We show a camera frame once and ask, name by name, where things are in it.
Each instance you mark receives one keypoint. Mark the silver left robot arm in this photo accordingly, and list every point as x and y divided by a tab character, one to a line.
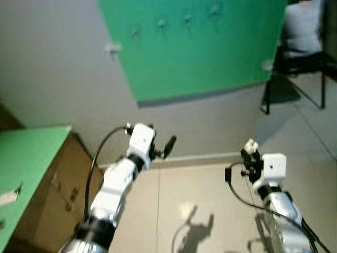
113	187

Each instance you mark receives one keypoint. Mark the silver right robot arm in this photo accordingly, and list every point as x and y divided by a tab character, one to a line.
281	211

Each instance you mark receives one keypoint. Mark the clear adhesive metal hook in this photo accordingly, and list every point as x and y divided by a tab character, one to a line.
160	23
188	18
214	9
135	32

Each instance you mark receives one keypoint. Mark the large green board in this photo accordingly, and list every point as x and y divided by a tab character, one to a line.
200	58

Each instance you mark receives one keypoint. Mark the crumpled clear tape piece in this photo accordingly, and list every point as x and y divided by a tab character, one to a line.
112	48
267	65

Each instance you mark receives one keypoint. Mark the black metal chair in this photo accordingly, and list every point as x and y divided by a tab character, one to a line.
300	63

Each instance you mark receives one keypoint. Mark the brown cardboard box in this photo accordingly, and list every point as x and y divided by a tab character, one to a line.
58	200

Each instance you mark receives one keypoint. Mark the green cover sheet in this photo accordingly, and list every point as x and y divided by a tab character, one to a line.
26	158

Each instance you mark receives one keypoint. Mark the grey pillow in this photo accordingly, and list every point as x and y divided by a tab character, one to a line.
303	29

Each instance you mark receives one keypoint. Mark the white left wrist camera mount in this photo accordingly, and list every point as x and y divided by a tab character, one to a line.
141	139

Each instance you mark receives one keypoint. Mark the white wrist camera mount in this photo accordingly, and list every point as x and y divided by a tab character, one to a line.
274	166
141	139

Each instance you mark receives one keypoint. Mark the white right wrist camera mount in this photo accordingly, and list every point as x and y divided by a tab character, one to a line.
274	166

